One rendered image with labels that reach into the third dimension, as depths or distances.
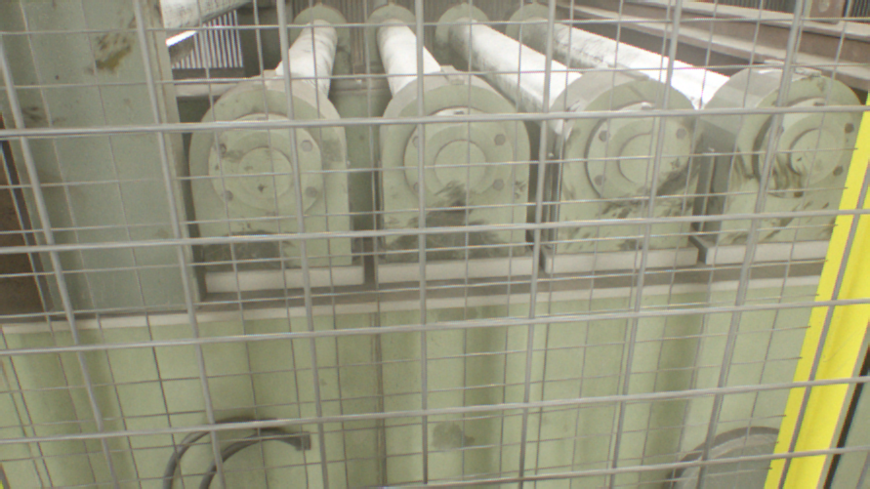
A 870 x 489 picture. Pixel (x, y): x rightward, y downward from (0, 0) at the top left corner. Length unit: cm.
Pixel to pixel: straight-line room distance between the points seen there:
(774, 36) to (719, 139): 59
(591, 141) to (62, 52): 87
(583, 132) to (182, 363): 86
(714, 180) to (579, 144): 33
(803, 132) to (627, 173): 34
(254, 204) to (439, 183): 33
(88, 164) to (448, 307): 66
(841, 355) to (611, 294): 42
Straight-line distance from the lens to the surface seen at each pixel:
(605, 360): 139
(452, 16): 320
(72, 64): 114
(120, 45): 112
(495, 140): 116
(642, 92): 125
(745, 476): 169
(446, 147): 113
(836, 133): 144
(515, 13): 325
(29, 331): 133
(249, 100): 116
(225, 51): 1038
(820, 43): 180
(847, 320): 101
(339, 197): 119
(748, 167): 140
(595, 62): 224
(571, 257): 130
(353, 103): 319
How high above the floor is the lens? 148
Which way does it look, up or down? 24 degrees down
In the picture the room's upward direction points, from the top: straight up
